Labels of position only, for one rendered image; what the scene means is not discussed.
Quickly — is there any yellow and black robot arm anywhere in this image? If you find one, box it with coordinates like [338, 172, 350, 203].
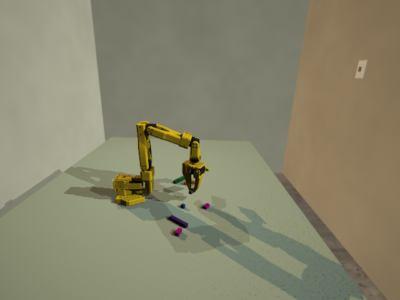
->
[114, 121, 201, 206]

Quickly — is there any purple rod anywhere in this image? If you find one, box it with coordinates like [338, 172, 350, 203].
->
[169, 215, 188, 228]

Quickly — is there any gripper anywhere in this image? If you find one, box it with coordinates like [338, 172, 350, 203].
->
[182, 160, 209, 193]

